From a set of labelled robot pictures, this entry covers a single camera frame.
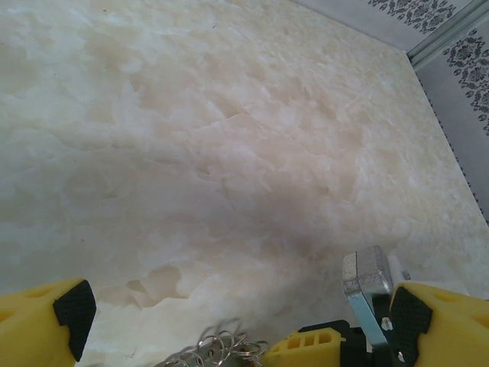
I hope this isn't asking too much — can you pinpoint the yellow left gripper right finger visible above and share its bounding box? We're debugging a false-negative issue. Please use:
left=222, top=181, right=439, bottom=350
left=388, top=281, right=489, bottom=367

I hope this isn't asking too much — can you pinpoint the aluminium frame post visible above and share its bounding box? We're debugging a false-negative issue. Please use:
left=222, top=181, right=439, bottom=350
left=406, top=21, right=489, bottom=72

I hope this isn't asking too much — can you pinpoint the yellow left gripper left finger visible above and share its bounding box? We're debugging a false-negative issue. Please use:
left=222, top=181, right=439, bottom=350
left=0, top=278, right=97, bottom=367

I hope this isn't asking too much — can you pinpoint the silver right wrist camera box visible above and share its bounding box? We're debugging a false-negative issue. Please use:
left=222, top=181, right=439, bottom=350
left=341, top=245, right=412, bottom=367

